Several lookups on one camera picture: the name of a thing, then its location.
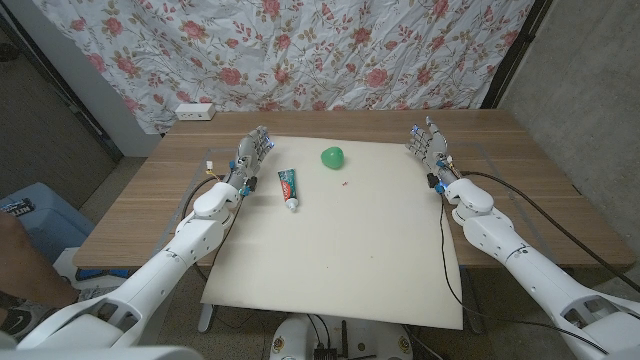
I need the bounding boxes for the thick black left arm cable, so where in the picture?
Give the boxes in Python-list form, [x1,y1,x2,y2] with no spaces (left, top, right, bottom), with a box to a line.
[181,174,224,221]

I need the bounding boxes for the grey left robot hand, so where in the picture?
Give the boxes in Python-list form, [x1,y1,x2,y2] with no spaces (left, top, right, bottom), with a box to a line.
[225,125,276,198]

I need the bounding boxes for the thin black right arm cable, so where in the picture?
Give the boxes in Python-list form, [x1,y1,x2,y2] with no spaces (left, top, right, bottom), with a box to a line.
[438,193,610,356]

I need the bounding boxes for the white table leg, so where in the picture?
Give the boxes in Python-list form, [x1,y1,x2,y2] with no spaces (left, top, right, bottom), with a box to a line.
[197,302,219,334]

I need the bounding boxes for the black backdrop pole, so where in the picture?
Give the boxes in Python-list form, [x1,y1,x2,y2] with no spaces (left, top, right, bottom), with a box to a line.
[480,0,554,110]
[0,9,124,162]

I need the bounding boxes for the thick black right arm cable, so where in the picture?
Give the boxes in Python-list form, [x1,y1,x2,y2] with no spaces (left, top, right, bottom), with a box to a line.
[459,170,640,294]

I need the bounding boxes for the floral backdrop cloth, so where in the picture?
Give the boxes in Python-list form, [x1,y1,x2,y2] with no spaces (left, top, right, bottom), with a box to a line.
[32,0,536,135]

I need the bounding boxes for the green Colgate toothpaste tube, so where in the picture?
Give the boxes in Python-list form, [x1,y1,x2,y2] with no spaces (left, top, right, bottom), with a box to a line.
[277,168,301,213]

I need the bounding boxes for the green egg-shaped ball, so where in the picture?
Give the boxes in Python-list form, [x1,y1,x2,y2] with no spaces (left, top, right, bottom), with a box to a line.
[320,146,346,170]

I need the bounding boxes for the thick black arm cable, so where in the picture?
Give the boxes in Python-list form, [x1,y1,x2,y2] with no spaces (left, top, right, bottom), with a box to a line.
[181,174,224,221]
[459,170,640,294]

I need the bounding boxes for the person's bare limb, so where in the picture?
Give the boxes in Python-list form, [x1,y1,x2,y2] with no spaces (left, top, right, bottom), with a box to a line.
[0,211,81,309]

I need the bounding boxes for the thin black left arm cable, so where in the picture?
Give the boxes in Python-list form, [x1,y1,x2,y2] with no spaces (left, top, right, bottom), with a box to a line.
[192,198,243,284]

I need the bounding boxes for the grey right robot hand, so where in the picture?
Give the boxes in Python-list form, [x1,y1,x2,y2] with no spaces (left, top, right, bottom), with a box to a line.
[405,116,461,196]

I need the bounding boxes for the blue plastic bin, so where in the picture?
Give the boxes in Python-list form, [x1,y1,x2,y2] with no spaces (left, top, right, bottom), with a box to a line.
[0,182,96,266]

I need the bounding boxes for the white robot chest cover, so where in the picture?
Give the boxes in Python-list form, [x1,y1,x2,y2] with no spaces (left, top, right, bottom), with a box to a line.
[0,344,204,360]

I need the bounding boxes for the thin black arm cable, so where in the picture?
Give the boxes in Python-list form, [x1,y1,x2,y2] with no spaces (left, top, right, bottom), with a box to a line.
[192,198,243,284]
[438,193,610,356]

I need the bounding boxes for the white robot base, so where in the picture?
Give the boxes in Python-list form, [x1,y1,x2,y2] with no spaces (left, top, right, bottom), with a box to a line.
[269,314,414,360]

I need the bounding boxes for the white power strip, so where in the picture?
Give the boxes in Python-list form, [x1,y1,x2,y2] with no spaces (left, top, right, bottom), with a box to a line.
[174,102,217,122]

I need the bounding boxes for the grey sneaker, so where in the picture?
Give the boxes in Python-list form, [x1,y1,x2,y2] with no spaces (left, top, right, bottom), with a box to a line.
[0,298,49,342]

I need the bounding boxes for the cream table mat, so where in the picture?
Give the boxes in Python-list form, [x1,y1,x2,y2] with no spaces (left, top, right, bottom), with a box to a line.
[200,135,464,331]

